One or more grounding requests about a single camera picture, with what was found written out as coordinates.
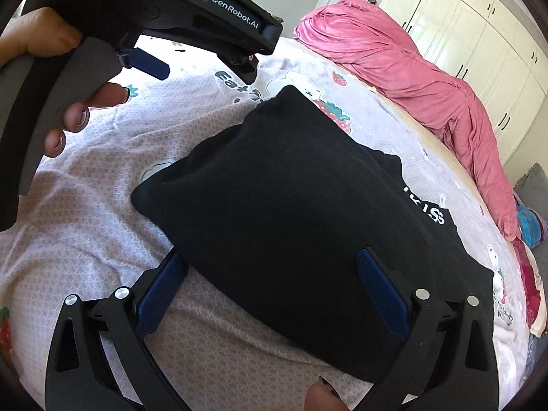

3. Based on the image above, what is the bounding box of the person's left hand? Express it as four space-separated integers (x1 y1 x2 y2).
0 6 130 160

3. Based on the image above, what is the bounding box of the black sweater with orange patches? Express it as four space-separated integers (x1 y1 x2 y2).
130 85 497 388

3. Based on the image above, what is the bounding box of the tan bed mattress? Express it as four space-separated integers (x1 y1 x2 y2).
368 86 519 245

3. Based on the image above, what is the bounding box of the pink duvet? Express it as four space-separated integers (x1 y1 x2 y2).
293 0 522 241

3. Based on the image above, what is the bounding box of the cream wardrobe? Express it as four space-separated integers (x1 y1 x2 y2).
380 0 548 172

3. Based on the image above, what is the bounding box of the printed bed sheet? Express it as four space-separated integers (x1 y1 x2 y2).
0 36 538 411

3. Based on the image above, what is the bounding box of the person's right hand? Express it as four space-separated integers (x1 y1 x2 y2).
304 376 349 411

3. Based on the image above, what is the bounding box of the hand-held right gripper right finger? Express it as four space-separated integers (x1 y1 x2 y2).
356 246 501 411

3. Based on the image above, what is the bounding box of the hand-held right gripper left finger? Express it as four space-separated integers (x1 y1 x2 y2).
45 246 189 411

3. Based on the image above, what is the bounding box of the red patterned cloth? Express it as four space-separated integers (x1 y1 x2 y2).
511 237 548 337

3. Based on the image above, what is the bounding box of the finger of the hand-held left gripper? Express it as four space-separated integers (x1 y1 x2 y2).
229 52 260 85
116 47 171 80

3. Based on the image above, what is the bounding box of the grey cushion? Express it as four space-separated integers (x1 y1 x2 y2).
513 163 548 200

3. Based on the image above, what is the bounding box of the blue striped cloth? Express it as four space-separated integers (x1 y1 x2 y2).
515 203 548 250

